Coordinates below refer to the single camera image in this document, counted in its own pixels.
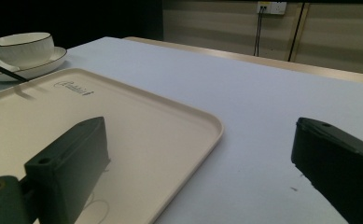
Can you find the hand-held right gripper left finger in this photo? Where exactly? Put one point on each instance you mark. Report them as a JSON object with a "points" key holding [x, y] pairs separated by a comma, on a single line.
{"points": [[73, 161]]}

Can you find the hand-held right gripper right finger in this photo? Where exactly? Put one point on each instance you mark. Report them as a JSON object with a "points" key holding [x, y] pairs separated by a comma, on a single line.
{"points": [[341, 161]]}

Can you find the beige plastic tray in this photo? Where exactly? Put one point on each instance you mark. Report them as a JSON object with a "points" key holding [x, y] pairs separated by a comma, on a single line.
{"points": [[157, 137]]}

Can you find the white plate with dark rim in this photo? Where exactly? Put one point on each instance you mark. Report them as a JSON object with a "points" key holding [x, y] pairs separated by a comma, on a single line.
{"points": [[48, 63]]}

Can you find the black chopstick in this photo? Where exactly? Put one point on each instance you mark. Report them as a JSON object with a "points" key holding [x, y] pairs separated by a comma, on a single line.
{"points": [[5, 71]]}

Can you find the white bowl with dark rim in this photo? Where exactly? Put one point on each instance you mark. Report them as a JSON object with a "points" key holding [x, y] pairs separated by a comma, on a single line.
{"points": [[25, 49]]}

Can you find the white wall socket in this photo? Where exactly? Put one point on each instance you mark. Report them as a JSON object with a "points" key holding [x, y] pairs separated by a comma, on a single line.
{"points": [[272, 7]]}

